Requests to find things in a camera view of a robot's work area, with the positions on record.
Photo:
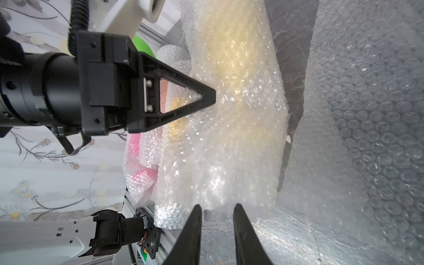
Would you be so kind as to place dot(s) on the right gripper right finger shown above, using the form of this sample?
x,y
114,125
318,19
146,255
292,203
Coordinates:
x,y
249,250

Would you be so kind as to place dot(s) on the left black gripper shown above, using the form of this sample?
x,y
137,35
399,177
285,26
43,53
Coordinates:
x,y
106,64

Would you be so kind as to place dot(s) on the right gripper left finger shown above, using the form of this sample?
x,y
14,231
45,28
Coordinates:
x,y
187,248

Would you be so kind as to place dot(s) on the green plastic wine glass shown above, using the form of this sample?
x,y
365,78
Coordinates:
x,y
142,46

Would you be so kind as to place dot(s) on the yellow glass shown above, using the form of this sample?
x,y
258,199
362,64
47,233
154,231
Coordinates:
x,y
230,152

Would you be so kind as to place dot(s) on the clear bubble wrap sheet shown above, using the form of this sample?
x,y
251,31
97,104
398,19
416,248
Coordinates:
x,y
351,189

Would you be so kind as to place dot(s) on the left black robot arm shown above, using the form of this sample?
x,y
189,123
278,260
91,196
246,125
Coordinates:
x,y
44,90

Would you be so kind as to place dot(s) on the amber glass in bubble wrap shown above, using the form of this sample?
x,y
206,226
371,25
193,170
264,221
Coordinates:
x,y
175,122

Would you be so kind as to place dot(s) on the pink glass in bubble wrap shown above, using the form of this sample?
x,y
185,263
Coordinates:
x,y
141,165

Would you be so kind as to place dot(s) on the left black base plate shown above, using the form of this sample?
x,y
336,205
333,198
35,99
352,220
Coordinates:
x,y
150,243

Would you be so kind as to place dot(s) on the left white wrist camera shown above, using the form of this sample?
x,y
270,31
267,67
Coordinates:
x,y
125,17

